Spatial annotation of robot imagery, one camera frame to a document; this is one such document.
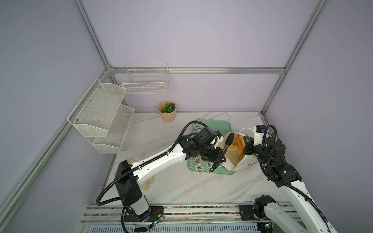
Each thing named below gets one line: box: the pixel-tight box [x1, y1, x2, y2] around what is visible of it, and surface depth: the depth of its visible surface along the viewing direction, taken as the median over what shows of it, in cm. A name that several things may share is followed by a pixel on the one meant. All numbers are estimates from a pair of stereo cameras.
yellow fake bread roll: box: [228, 142, 239, 152], surface depth 88 cm
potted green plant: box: [158, 100, 177, 123], surface depth 112 cm
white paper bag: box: [217, 133, 258, 172], surface depth 75 cm
